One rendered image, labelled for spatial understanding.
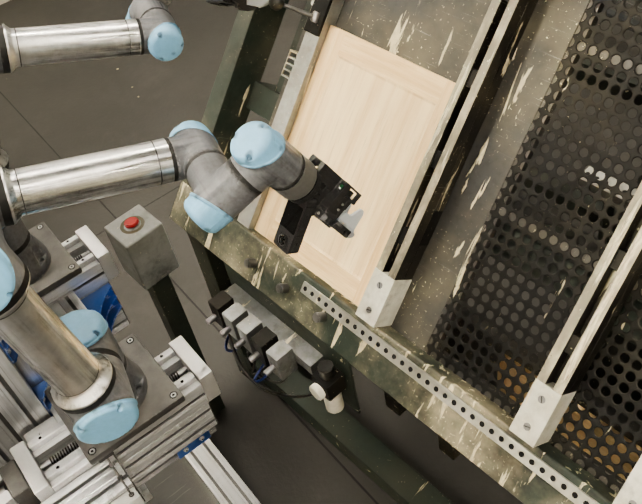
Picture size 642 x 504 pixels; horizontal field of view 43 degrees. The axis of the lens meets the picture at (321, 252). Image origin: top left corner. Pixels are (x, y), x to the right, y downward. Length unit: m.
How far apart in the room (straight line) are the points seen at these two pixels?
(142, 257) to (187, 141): 0.91
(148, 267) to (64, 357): 0.92
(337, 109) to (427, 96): 0.26
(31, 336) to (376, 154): 0.94
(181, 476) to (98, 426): 1.12
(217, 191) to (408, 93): 0.74
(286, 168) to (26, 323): 0.46
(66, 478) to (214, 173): 0.77
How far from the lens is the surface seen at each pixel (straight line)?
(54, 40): 1.77
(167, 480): 2.62
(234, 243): 2.20
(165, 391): 1.74
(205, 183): 1.31
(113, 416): 1.50
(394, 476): 2.52
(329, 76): 2.05
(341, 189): 1.41
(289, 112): 2.10
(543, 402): 1.67
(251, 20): 2.24
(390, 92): 1.93
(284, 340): 2.12
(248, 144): 1.26
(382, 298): 1.85
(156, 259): 2.29
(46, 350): 1.38
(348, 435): 2.60
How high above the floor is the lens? 2.42
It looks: 47 degrees down
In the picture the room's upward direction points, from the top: 12 degrees counter-clockwise
